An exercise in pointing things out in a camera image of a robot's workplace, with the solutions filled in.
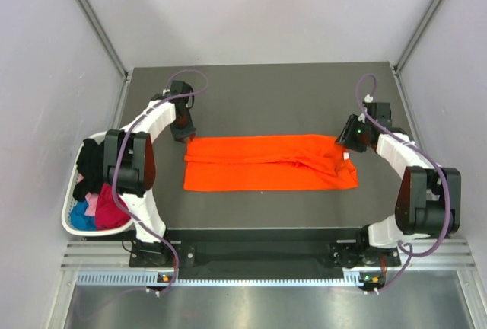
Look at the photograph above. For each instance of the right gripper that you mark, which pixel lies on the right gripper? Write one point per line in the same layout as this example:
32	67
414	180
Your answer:
346	138

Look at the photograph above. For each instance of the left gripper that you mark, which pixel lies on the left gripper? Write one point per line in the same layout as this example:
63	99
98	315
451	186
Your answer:
189	131

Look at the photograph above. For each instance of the orange t-shirt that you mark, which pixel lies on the orange t-shirt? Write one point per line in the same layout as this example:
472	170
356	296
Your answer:
268	163

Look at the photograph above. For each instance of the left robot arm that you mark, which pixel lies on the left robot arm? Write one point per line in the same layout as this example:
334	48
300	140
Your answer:
149	247

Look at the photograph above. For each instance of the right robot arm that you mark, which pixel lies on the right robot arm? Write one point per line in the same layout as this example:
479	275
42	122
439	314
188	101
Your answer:
427	208

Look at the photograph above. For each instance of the black garment in basket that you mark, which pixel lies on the black garment in basket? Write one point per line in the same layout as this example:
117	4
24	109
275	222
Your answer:
90	167

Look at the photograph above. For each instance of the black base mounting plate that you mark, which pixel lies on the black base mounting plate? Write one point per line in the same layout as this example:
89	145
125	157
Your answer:
332	247

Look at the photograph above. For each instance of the blue garment in basket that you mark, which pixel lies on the blue garment in basket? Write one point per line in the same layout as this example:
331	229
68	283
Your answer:
79	220

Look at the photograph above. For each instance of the white laundry basket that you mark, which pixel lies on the white laundry basket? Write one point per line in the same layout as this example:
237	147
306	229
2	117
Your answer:
135	177

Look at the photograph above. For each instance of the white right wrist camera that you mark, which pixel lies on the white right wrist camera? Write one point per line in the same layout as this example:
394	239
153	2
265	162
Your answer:
368	98

